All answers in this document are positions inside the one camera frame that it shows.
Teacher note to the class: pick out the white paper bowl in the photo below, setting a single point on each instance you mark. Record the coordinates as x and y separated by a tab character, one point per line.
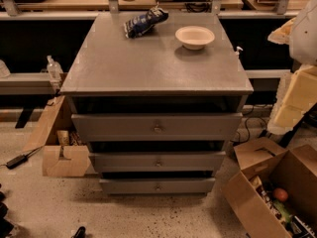
194	37

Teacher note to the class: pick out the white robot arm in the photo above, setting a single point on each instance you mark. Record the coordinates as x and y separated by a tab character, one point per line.
297	92

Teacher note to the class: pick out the cardboard box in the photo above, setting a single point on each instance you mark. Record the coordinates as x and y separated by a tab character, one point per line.
58	161
293	170

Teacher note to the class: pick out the black object floor bottom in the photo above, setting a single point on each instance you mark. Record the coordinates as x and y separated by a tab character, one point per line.
80	233

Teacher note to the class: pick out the cardboard box right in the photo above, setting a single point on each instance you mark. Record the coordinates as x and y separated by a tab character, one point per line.
293	170

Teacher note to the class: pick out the green snack packet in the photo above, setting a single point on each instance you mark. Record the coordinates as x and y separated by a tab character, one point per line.
284	214

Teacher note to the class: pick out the cardboard box left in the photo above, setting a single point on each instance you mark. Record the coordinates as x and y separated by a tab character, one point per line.
58	161

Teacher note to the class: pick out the grey middle drawer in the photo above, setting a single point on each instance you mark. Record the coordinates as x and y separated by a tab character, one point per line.
156	162

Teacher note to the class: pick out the grey drawer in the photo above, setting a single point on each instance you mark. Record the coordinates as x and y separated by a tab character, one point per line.
156	162
152	127
157	185

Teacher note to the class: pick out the grey drawer cabinet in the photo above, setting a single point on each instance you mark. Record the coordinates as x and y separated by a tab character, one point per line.
155	74

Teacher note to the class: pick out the grey bottom drawer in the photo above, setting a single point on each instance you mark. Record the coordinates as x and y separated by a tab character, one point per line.
157	185

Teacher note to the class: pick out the red apple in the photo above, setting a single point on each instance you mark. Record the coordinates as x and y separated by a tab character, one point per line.
280	194

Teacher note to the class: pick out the small pump bottle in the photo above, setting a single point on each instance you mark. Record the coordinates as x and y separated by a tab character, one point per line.
238	51

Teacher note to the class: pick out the grey top drawer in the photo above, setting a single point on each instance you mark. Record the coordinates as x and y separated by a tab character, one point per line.
152	127

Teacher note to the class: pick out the black power adapter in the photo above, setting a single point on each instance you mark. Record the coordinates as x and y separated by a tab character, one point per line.
12	164

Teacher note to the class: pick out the clear plastic bottle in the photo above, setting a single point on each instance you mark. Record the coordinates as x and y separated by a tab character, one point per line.
54	69

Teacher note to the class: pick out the blue chip bag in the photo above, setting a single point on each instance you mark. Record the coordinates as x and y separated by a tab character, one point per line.
139	25

